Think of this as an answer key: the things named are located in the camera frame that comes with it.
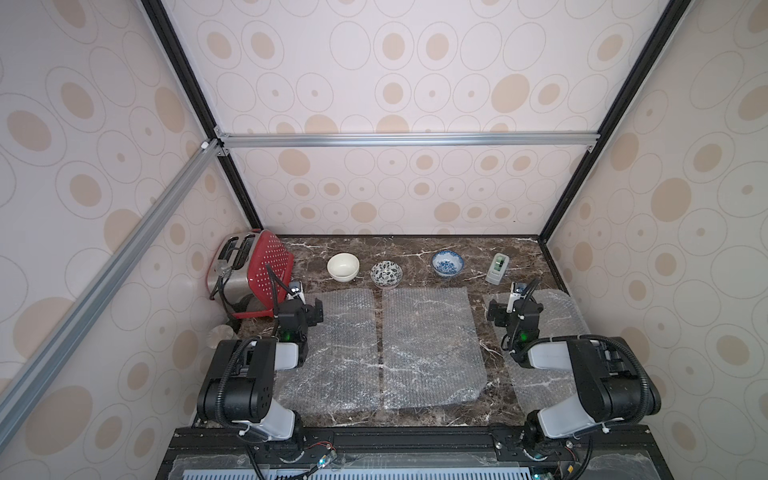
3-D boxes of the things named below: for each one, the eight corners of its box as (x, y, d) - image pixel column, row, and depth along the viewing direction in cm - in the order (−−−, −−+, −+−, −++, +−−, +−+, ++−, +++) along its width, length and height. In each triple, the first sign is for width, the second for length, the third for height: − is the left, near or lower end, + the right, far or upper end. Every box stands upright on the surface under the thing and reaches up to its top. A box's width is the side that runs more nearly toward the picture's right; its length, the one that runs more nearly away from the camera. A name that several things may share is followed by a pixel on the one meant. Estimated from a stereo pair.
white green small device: (484, 280, 109) (487, 272, 105) (493, 260, 115) (496, 251, 111) (498, 286, 107) (502, 278, 103) (507, 265, 114) (511, 256, 110)
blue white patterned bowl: (442, 281, 109) (443, 273, 105) (427, 262, 114) (428, 255, 111) (464, 270, 112) (466, 263, 109) (448, 253, 117) (450, 245, 114)
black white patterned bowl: (370, 288, 106) (370, 281, 103) (371, 267, 112) (371, 260, 109) (402, 288, 106) (402, 281, 103) (401, 267, 112) (402, 260, 109)
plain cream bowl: (327, 284, 107) (325, 275, 103) (331, 261, 114) (329, 252, 110) (357, 284, 108) (356, 275, 103) (359, 261, 114) (358, 252, 110)
